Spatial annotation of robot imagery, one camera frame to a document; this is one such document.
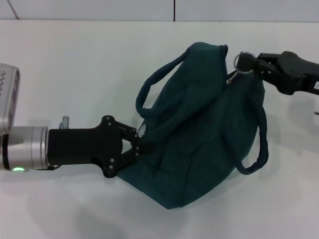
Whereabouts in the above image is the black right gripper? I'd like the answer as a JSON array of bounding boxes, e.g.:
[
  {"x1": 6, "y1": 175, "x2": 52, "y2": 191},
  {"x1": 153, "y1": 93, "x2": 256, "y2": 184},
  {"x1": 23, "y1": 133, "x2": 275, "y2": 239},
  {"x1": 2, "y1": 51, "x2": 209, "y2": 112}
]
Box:
[{"x1": 236, "y1": 51, "x2": 319, "y2": 96}]

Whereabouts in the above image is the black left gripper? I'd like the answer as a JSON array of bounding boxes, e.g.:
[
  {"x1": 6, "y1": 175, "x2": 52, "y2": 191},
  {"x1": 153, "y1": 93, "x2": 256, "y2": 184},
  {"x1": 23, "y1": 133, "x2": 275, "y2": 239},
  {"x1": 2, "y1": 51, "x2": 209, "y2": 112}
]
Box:
[{"x1": 47, "y1": 115, "x2": 154, "y2": 179}]

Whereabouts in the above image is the dark teal insulated lunch bag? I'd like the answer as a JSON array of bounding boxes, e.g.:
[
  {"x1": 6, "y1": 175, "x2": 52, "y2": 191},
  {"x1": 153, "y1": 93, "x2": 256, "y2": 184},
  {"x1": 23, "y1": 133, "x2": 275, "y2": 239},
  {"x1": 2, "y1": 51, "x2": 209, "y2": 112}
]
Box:
[{"x1": 136, "y1": 41, "x2": 270, "y2": 210}]

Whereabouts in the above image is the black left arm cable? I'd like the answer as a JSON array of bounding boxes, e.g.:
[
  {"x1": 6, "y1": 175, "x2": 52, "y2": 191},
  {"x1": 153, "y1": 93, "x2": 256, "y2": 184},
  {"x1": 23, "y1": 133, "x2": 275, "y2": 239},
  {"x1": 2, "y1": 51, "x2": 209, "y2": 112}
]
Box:
[{"x1": 37, "y1": 164, "x2": 61, "y2": 171}]

